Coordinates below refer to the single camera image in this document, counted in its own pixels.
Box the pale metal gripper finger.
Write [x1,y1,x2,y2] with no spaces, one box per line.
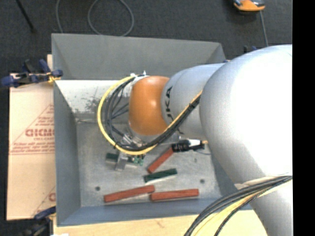
[114,159,128,172]
[105,152,119,164]

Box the red-brown flat block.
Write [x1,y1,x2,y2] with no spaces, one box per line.
[103,184,156,204]
[150,188,200,202]
[147,147,175,175]

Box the dark green flat block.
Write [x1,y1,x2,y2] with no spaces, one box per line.
[143,168,178,183]

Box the grey metal bin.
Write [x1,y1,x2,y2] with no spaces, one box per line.
[51,33,253,227]

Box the brown cardboard board, red print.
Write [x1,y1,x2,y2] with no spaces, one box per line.
[5,81,57,221]

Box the black cylinder on white bracket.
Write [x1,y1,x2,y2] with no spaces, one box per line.
[171,139,209,153]

